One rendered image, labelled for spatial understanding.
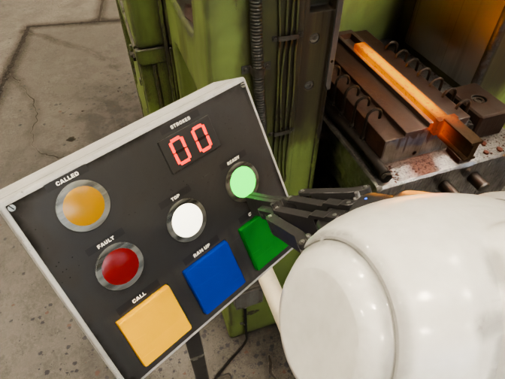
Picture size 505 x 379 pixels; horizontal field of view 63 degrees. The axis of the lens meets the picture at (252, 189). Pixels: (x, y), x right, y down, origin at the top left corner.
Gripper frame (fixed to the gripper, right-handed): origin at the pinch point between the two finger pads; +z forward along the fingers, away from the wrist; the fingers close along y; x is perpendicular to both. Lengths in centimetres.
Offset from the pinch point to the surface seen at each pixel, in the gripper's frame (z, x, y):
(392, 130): 6.6, -7.3, 39.4
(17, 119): 243, 16, 13
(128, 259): 3.3, 3.8, -18.9
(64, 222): 3.4, 11.6, -22.7
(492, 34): 0, 0, 74
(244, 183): 3.3, 3.4, 0.0
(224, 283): 2.9, -7.3, -9.5
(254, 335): 73, -82, 20
